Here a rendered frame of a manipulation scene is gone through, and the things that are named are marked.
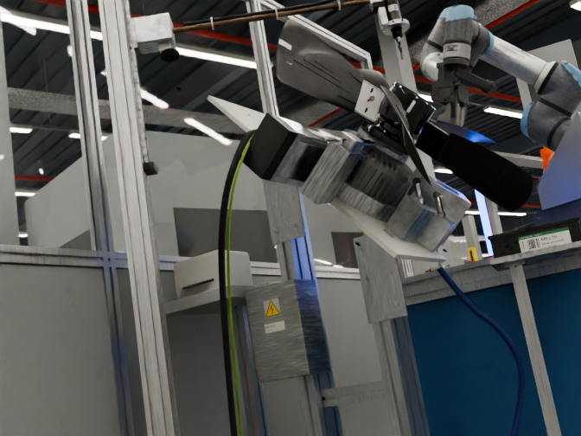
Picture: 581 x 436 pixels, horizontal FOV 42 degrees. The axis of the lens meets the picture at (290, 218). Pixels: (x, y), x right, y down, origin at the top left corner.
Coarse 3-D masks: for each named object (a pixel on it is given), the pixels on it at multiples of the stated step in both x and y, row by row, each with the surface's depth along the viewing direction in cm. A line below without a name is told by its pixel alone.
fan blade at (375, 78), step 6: (360, 72) 206; (366, 72) 205; (372, 72) 206; (378, 72) 207; (366, 78) 200; (372, 78) 199; (378, 78) 199; (384, 78) 199; (372, 84) 195; (378, 84) 194; (384, 84) 194
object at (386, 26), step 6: (372, 0) 195; (378, 0) 195; (372, 6) 197; (378, 6) 194; (384, 6) 195; (372, 12) 198; (378, 12) 196; (384, 12) 194; (384, 18) 194; (384, 24) 194; (390, 24) 192; (396, 24) 192; (402, 24) 193; (408, 24) 193; (384, 30) 195; (390, 30) 195; (402, 30) 196
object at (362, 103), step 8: (368, 88) 178; (376, 88) 179; (360, 96) 177; (368, 96) 178; (376, 96) 179; (360, 104) 176; (368, 104) 177; (376, 104) 179; (360, 112) 175; (368, 112) 177; (376, 112) 178
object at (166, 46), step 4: (160, 44) 193; (164, 44) 193; (168, 44) 193; (160, 48) 193; (164, 48) 193; (168, 48) 193; (172, 48) 193; (160, 52) 194; (164, 52) 192; (168, 52) 192; (172, 52) 192; (176, 52) 193; (160, 56) 194; (164, 56) 193; (168, 56) 192; (172, 56) 193; (176, 56) 193; (164, 60) 193; (168, 60) 193; (172, 60) 193
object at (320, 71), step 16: (288, 32) 172; (304, 32) 175; (304, 48) 172; (320, 48) 175; (304, 64) 169; (320, 64) 172; (336, 64) 175; (288, 80) 164; (304, 80) 168; (320, 80) 171; (336, 80) 173; (352, 80) 176; (320, 96) 170; (336, 96) 172; (352, 96) 175; (352, 112) 175
